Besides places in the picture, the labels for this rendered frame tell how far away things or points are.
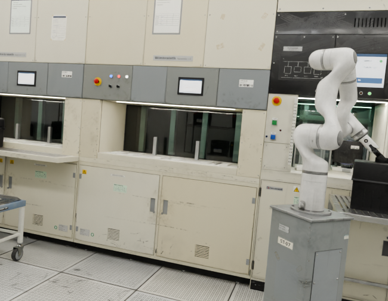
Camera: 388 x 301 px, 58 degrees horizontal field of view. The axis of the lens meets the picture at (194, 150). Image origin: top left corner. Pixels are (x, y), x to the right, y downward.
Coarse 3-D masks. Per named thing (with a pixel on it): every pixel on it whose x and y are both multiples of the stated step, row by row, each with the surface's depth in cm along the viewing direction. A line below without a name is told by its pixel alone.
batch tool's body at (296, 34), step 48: (288, 48) 237; (384, 48) 220; (288, 96) 239; (384, 96) 221; (288, 144) 240; (384, 144) 224; (288, 192) 240; (336, 192) 231; (384, 240) 224; (384, 288) 224
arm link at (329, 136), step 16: (336, 48) 167; (336, 64) 164; (352, 64) 162; (336, 80) 165; (320, 96) 166; (336, 96) 166; (320, 112) 167; (336, 112) 166; (320, 128) 163; (336, 128) 159; (320, 144) 163; (336, 144) 159
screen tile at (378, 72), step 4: (364, 60) 223; (368, 60) 223; (372, 60) 222; (376, 60) 221; (364, 64) 223; (368, 64) 223; (372, 64) 222; (376, 64) 221; (380, 64) 221; (380, 68) 221; (364, 72) 224; (368, 72) 223; (372, 72) 222; (376, 72) 222; (380, 72) 221
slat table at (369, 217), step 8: (328, 200) 230; (336, 200) 207; (344, 200) 209; (328, 208) 228; (336, 208) 182; (344, 208) 183; (352, 208) 185; (352, 216) 172; (360, 216) 170; (368, 216) 169; (376, 216) 171; (384, 216) 172; (384, 224) 167; (344, 280) 227; (352, 280) 226; (360, 280) 225
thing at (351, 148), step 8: (344, 144) 276; (352, 144) 275; (360, 144) 273; (336, 152) 278; (344, 152) 277; (352, 152) 275; (360, 152) 273; (336, 160) 279; (344, 160) 277; (352, 160) 275
